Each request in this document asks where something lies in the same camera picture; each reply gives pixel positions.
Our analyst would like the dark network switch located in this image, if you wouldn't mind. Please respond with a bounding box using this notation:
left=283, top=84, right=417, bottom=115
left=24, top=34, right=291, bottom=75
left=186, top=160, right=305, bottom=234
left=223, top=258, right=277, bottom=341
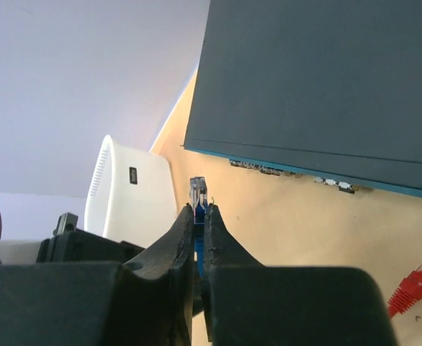
left=184, top=1, right=422, bottom=198

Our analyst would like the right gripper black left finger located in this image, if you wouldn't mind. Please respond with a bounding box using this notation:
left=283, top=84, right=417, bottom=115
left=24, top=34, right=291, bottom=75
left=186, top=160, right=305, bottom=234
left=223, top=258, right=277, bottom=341
left=125, top=205, right=194, bottom=345

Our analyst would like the blue patch cable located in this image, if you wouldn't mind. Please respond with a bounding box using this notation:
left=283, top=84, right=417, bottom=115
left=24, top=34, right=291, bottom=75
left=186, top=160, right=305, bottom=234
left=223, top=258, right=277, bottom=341
left=189, top=175, right=209, bottom=280

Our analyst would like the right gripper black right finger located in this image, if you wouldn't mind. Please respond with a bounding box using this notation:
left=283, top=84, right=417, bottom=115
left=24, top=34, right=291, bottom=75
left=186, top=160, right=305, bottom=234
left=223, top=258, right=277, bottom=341
left=202, top=204, right=264, bottom=345

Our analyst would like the white plastic tub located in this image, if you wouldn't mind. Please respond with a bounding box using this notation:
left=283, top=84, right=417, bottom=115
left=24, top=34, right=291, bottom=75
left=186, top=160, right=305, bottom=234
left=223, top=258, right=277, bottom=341
left=84, top=135, right=177, bottom=248

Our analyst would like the red patch cable pair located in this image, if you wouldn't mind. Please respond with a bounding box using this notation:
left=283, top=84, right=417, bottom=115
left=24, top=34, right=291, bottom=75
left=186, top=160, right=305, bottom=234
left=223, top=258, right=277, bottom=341
left=387, top=254, right=422, bottom=319

